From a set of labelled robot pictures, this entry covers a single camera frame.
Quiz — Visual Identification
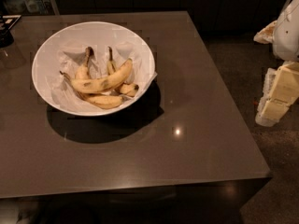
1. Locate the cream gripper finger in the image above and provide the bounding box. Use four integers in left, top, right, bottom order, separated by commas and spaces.
255, 62, 299, 127

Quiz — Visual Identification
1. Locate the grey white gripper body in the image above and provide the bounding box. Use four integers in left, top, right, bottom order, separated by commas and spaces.
253, 21, 277, 44

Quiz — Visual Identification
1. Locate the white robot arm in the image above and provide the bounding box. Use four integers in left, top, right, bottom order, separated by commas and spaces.
253, 0, 299, 127

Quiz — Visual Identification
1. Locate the right spotted yellow banana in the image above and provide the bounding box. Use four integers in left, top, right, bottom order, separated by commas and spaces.
107, 47, 139, 97

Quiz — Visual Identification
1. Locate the bottom yellow banana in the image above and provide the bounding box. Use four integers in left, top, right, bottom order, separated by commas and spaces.
78, 92, 123, 109

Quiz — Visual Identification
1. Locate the white bowl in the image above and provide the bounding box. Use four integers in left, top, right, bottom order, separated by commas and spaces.
32, 21, 154, 113

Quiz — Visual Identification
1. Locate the left upright yellow banana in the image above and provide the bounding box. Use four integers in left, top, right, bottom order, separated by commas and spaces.
75, 47, 93, 79

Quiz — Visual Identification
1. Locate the white paper bowl liner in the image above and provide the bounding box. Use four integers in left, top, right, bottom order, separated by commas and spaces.
46, 42, 156, 116

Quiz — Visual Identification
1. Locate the shelf with bottles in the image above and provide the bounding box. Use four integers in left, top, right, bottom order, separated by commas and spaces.
0, 0, 59, 16

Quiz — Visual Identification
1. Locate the black object at left edge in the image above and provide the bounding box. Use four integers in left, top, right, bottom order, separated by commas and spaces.
0, 15, 21, 48

